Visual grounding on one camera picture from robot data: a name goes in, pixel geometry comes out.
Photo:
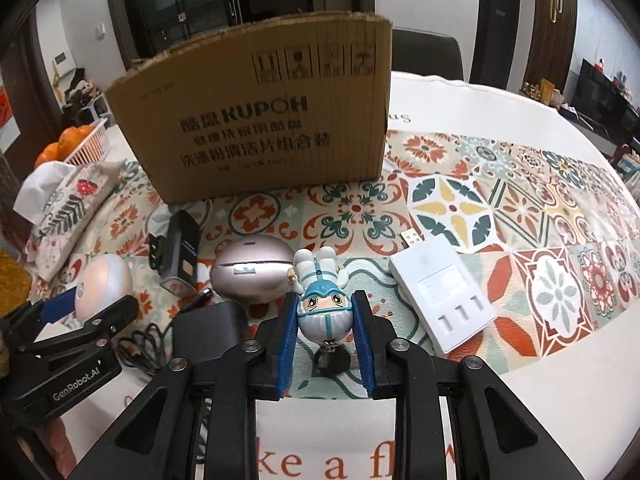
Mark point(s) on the white printed tablecloth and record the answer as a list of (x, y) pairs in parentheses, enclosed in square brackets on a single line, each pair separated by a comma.
[(550, 410)]

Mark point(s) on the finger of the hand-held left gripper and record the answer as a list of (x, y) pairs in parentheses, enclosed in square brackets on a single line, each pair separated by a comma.
[(57, 307), (107, 317)]

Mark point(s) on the black bike light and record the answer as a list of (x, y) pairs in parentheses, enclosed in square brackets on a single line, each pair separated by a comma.
[(182, 245)]

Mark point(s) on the pile of oranges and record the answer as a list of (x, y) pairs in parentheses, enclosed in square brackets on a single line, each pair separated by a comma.
[(67, 142)]

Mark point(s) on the dark grey chair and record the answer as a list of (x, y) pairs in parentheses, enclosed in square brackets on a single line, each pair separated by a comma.
[(425, 55)]

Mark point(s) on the brown cardboard box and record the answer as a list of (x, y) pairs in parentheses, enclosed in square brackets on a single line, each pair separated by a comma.
[(260, 125)]

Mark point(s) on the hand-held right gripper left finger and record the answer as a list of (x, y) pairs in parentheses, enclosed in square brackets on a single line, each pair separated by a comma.
[(284, 350)]

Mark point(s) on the small white plug piece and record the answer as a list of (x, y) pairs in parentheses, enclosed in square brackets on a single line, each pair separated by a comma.
[(413, 237)]

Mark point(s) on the floral fabric tissue box cover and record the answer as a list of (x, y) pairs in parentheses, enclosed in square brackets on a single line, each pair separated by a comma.
[(75, 215)]

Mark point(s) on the black media cabinet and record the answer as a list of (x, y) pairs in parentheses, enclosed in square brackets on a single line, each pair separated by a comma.
[(605, 95)]

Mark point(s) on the yellow textured cloth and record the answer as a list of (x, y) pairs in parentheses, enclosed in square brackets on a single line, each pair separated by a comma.
[(12, 280)]

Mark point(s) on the silver egg-shaped device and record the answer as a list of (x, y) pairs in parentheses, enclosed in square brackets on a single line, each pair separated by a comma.
[(250, 272)]

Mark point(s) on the dark glass sliding door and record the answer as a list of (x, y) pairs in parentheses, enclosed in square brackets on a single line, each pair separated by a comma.
[(200, 5)]

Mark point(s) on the white wall panel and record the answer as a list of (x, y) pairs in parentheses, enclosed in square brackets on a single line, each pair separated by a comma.
[(62, 66)]

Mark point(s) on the white wall switch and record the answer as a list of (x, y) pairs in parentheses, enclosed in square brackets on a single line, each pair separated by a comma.
[(100, 31)]

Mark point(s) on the white charger box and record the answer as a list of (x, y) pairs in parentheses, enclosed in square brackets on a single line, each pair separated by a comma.
[(440, 300)]

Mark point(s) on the white slatted basket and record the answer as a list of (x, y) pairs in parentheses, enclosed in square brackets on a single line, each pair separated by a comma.
[(92, 147)]

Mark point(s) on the white tissue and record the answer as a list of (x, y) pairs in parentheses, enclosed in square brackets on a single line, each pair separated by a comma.
[(37, 192), (320, 305)]

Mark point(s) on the pink round device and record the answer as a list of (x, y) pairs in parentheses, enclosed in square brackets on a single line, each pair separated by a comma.
[(107, 277)]

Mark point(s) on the white power adapter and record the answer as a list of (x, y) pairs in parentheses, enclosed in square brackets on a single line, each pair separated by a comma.
[(210, 335)]

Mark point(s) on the yellow bag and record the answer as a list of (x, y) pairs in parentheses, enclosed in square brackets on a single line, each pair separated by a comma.
[(546, 91)]

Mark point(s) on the patterned tile-print tablecloth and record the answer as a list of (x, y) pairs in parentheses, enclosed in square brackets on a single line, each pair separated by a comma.
[(525, 220)]

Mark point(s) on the white shoe rack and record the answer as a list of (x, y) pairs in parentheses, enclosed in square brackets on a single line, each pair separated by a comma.
[(82, 95)]

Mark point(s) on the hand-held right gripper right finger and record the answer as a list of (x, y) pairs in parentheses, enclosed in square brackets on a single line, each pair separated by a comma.
[(364, 350)]

